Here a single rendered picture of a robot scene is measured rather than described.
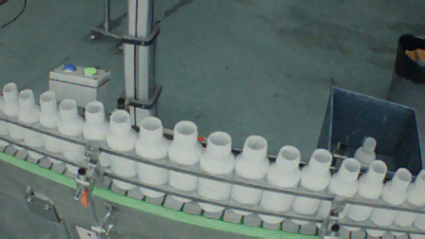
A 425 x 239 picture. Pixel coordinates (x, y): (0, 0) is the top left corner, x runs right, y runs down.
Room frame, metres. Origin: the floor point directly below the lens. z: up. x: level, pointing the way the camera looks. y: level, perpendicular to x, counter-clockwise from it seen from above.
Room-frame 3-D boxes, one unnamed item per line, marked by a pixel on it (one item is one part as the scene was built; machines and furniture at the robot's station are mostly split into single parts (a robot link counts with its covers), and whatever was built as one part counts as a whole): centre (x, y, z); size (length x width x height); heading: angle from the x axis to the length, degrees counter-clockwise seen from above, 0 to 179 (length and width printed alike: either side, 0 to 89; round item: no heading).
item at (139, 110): (1.28, 0.26, 0.49); 0.13 x 0.13 x 0.40; 80
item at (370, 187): (0.52, -0.30, 1.08); 0.06 x 0.06 x 0.17
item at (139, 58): (1.28, 0.26, 0.74); 0.11 x 0.11 x 0.40; 80
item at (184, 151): (0.58, 0.04, 1.08); 0.06 x 0.06 x 0.17
